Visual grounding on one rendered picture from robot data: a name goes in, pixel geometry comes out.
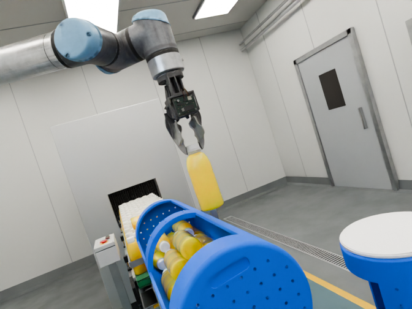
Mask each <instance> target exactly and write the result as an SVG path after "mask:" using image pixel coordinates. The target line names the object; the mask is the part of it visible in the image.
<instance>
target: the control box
mask: <svg viewBox="0 0 412 309"><path fill-rule="evenodd" d="M109 236H110V238H109V239H107V241H106V242H105V243H100V242H101V241H102V240H105V237H103V238H100V239H97V240H96V241H95V244H94V252H95V255H96V258H97V261H98V264H99V266H100V268H103V267H105V266H108V265H110V264H113V263H115V262H117V261H120V260H121V259H120V249H119V247H118V244H117V242H116V238H115V235H114V234H110V235H109ZM100 240H101V241H100Z"/></svg>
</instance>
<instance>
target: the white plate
mask: <svg viewBox="0 0 412 309"><path fill-rule="evenodd" d="M340 243H341V245H342V247H343V248H345V249H346V250H348V251H350V252H352V253H354V254H357V255H360V256H365V257H368V258H378V259H398V258H410V257H412V212H392V213H383V214H379V215H374V216H369V217H367V218H364V219H360V220H359V221H356V222H354V223H352V224H350V225H349V226H347V227H346V228H345V229H344V230H343V231H342V233H341V234H340Z"/></svg>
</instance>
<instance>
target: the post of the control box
mask: <svg viewBox="0 0 412 309"><path fill-rule="evenodd" d="M108 267H109V269H110V273H111V275H112V278H113V282H114V284H115V287H116V290H117V293H118V296H119V298H120V301H121V304H122V307H123V309H132V306H131V303H130V300H129V297H128V294H127V292H126V288H125V286H124V283H123V280H122V277H121V274H120V271H119V268H118V265H117V263H116V262H115V263H113V264H110V265H108Z"/></svg>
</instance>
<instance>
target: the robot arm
mask: <svg viewBox="0 0 412 309"><path fill-rule="evenodd" d="M132 24H133V25H132V26H130V27H128V28H126V29H124V30H122V31H120V32H118V33H114V32H111V31H109V30H106V29H104V28H102V27H99V26H97V25H95V24H93V23H92V22H90V21H88V20H85V19H82V18H75V17H72V18H67V19H65V20H63V21H62V22H61V23H60V24H59V25H58V26H57V28H56V29H55V30H53V31H52V32H49V33H46V34H43V35H40V36H36V37H32V38H30V39H26V40H23V41H19V42H16V43H13V44H9V45H6V46H3V47H0V86H1V85H5V84H8V83H13V82H17V81H20V80H24V79H27V78H32V77H36V76H39V75H44V74H48V73H51V72H56V71H60V70H63V69H72V68H74V67H79V66H84V65H86V64H94V65H95V66H96V67H97V68H98V69H99V70H100V71H102V72H103V73H105V74H109V75H110V74H116V73H118V72H120V71H121V70H123V69H125V68H127V67H129V66H132V65H134V64H136V63H139V62H141V61H143V60H146V61H147V64H148V68H149V70H150V73H151V76H152V79H153V80H156V81H158V85H160V86H163V85H165V86H164V89H165V94H166V101H165V105H166V106H165V108H164V109H165V110H166V113H165V114H164V117H165V126H166V129H167V130H168V132H169V134H170V136H171V137H172V138H173V140H174V142H175V143H176V144H177V146H178V148H179V149H180V150H181V151H182V152H183V153H184V154H185V155H187V154H188V153H187V149H186V146H185V145H184V139H183V137H182V136H181V132H182V127H181V125H179V124H177V122H179V120H180V119H181V118H184V117H185V118H186V119H189V115H191V119H190V121H189V123H188V124H189V127H190V128H191V129H192V130H193V131H194V136H195V137H196V138H197V142H198V143H199V146H200V148H201V149H204V143H205V140H204V134H205V130H204V128H203V126H202V118H201V114H200V112H199V110H200V107H199V104H198V102H197V99H196V95H195V93H194V90H192V91H187V90H186V89H185V88H184V86H183V82H182V80H181V79H182V78H183V77H184V75H183V73H182V72H183V71H184V69H185V67H184V65H183V61H184V59H183V58H181V56H180V54H179V51H178V47H177V45H176V42H175V39H174V35H173V33H172V30H171V28H170V23H169V21H168V19H167V17H166V14H165V13H164V12H163V11H161V10H158V9H148V10H143V11H141V12H138V13H137V14H136V15H134V16H133V18H132ZM196 103H197V104H196ZM174 120H176V121H174Z"/></svg>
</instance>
